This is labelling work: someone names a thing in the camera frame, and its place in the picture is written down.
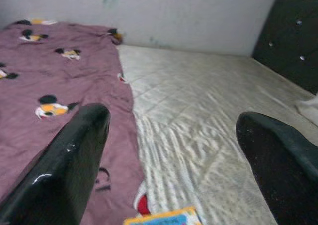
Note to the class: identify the white pillow with tree print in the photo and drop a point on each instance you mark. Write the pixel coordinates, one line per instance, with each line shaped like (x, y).
(309, 108)

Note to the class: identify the blue yellow children's book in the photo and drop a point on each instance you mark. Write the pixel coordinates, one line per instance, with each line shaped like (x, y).
(164, 218)

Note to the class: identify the dark tufted headboard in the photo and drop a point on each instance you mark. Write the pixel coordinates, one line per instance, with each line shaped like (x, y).
(285, 31)

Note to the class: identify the pink cartoon mouse blanket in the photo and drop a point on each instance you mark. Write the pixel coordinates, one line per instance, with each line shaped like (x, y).
(49, 73)

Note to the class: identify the white quilted mattress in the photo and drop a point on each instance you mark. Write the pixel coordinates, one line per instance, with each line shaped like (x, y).
(198, 98)

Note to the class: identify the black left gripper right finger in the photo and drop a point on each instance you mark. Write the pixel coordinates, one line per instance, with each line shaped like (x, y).
(280, 175)

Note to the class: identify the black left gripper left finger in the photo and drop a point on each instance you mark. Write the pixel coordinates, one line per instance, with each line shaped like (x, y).
(54, 185)

